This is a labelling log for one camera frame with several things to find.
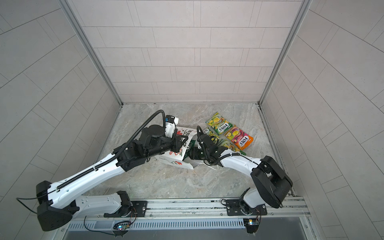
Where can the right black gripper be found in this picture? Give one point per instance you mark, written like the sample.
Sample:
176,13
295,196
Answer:
193,153

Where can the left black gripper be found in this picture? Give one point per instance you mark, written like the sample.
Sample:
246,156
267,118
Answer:
176,145

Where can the white floral paper bag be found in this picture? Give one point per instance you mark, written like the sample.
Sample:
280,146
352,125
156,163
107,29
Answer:
176,159

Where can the dark green crisps bag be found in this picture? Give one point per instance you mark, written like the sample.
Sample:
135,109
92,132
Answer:
189,149

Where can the green Fox's candy pack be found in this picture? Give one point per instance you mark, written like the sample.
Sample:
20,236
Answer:
219,124

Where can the orange Fox's candy pack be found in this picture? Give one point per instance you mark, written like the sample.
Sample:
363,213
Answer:
238,137

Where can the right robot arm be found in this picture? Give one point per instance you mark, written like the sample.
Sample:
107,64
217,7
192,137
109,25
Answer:
272,184

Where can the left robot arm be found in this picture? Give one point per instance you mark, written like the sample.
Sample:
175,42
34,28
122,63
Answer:
61,201

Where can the right circuit board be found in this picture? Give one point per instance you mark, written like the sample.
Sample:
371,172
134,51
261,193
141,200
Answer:
251,225

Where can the circuit board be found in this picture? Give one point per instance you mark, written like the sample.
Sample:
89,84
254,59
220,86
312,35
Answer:
251,225
121,228

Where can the left circuit board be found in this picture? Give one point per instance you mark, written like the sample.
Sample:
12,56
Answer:
121,228

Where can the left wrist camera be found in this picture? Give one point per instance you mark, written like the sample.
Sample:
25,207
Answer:
171,126

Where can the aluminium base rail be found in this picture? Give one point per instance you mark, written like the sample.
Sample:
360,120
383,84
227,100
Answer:
155,209

